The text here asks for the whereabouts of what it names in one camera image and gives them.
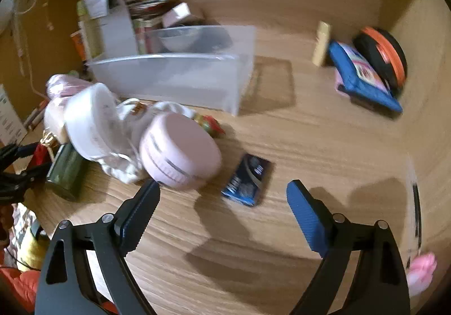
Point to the pink fluffy toy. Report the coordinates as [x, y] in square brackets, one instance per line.
[421, 274]

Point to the black pen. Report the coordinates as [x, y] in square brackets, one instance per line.
[417, 202]

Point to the black orange round case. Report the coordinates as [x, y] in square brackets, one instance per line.
[389, 54]

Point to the white paper stand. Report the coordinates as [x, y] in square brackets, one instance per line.
[118, 24]

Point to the orange clothing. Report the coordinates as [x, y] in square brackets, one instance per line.
[19, 286]

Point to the wooden desktop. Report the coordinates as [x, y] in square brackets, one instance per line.
[317, 146]

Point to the orange carton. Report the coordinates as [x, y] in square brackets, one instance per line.
[77, 45]

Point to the cream tube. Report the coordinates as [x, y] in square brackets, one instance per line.
[321, 43]

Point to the pink soft bundle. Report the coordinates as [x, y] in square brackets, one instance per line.
[61, 84]

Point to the cream cloth pouch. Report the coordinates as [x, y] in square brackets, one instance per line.
[123, 167]

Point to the stack of printed packets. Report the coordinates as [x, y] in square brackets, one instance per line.
[148, 5]

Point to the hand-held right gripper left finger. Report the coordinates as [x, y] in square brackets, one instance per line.
[141, 216]

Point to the clear plastic bowl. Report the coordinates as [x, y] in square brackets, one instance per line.
[178, 40]

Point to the small white open box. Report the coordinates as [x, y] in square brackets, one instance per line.
[176, 15]

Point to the white round tape roll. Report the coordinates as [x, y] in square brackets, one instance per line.
[90, 121]

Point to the dark green bottle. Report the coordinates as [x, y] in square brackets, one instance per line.
[67, 172]

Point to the white printed box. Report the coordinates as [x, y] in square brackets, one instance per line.
[8, 117]

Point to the pink round jar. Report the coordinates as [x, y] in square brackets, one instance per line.
[179, 153]

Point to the red green ornament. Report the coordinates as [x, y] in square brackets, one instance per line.
[209, 126]

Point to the clear plastic box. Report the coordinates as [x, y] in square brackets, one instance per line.
[183, 79]

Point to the dark blue packet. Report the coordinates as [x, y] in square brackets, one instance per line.
[246, 179]

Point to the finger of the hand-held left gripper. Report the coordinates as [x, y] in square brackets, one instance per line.
[21, 179]
[12, 153]

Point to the red gold charm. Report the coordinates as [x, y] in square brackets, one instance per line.
[44, 149]

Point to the blue pouch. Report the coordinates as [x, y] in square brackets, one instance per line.
[356, 80]

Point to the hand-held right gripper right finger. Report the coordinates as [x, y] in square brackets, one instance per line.
[310, 220]

